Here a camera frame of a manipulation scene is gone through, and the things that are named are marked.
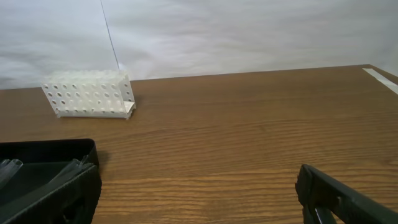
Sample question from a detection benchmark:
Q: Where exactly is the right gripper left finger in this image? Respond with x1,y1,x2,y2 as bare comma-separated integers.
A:
0,164,103,224

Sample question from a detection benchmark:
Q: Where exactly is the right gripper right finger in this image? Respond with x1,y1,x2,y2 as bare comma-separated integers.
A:
294,164,398,224

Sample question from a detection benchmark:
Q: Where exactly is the black tray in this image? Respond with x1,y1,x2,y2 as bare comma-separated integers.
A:
0,138,101,216

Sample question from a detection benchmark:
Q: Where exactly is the white test tube rack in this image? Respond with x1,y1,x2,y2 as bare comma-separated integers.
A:
40,69,137,120

